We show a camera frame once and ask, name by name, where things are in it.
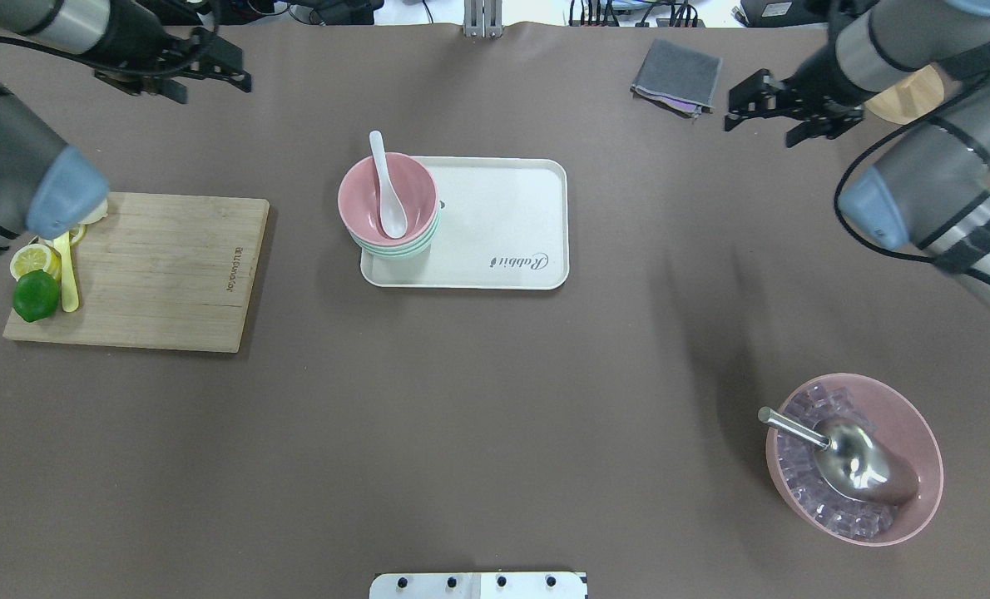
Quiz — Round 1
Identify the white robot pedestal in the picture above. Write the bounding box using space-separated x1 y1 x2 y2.
369 570 589 598

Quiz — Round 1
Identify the cream rabbit tray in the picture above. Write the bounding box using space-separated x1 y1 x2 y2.
359 156 570 290

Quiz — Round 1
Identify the wooden cutting board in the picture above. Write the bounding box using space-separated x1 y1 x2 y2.
3 192 270 353

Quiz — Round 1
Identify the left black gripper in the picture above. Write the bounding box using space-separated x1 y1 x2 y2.
92 1 253 105

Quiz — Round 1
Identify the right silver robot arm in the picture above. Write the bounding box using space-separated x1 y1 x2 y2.
725 1 990 307

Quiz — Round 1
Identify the yellow plastic spoon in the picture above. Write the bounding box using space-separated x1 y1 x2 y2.
52 231 80 312

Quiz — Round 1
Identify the purple cloth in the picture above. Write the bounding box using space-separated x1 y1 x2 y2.
636 92 705 118

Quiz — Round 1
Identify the metal ice scoop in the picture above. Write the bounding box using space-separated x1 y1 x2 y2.
757 407 905 505

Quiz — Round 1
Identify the pink bowl with ice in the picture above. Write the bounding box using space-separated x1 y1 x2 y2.
758 373 945 547

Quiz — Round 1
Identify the green lime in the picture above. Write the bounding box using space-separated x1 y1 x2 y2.
12 270 61 323

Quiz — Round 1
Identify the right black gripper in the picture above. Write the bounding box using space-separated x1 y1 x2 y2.
724 46 865 148

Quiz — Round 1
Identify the grey folded cloth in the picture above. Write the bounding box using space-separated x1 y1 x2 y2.
631 39 723 112

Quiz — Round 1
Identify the lemon half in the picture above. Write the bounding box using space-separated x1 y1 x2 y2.
9 243 62 283

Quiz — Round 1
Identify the aluminium frame post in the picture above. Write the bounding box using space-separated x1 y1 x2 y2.
463 0 503 39

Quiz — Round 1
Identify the green bowl stack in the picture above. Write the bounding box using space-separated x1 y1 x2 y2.
350 210 443 260

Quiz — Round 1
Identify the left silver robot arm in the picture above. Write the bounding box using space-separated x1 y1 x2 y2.
0 1 252 257

